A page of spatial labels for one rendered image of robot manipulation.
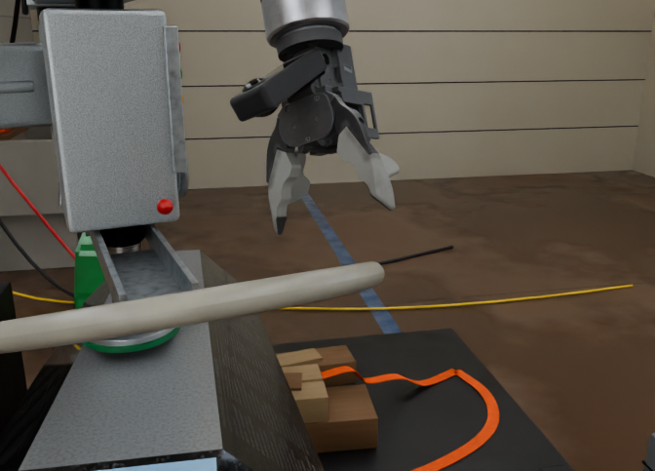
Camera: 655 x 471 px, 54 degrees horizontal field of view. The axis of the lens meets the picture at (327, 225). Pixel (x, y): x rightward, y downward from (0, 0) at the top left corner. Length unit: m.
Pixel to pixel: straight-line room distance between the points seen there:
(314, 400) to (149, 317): 1.81
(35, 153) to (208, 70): 2.50
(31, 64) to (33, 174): 2.40
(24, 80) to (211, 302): 1.42
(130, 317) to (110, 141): 0.77
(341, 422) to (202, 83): 4.45
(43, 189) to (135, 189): 2.97
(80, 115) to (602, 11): 6.65
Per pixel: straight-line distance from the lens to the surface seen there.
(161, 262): 1.28
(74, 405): 1.35
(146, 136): 1.32
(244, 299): 0.57
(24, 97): 1.92
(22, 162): 4.28
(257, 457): 1.25
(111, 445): 1.22
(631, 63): 7.75
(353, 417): 2.43
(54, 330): 0.60
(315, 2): 0.68
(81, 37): 1.29
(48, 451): 1.24
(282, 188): 0.69
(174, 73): 1.31
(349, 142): 0.63
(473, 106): 6.91
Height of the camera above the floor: 1.48
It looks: 17 degrees down
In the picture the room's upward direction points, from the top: straight up
